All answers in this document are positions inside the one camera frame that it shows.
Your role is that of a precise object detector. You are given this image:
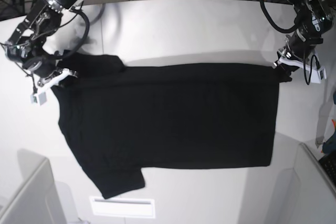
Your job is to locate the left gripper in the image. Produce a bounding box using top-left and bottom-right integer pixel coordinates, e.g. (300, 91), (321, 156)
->
(273, 31), (323, 70)

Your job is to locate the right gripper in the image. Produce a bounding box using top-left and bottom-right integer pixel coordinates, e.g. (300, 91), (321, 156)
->
(23, 56), (78, 94)

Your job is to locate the black T-shirt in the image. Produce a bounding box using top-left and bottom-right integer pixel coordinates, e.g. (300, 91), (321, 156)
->
(52, 54), (291, 199)

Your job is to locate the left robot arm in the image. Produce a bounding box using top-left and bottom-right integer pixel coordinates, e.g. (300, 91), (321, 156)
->
(259, 0), (333, 66)

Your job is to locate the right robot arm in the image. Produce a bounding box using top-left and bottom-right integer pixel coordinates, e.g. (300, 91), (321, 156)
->
(2, 0), (90, 103)

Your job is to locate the blue orange object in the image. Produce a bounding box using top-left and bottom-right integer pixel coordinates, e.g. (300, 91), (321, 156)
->
(321, 119), (336, 154)

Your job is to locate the black keyboard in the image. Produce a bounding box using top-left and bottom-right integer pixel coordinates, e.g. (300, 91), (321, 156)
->
(319, 153), (336, 185)

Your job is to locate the grey partition panel left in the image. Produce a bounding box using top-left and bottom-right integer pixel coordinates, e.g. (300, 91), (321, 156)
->
(1, 158), (67, 223)

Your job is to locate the grey partition panel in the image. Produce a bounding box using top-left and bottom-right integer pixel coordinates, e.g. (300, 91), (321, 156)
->
(1, 158), (67, 223)
(290, 143), (335, 224)

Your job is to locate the grey partition panel right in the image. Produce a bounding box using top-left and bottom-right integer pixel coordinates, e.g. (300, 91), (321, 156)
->
(290, 143), (335, 224)

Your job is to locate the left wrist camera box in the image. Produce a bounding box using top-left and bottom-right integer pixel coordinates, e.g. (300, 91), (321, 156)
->
(311, 66), (327, 83)

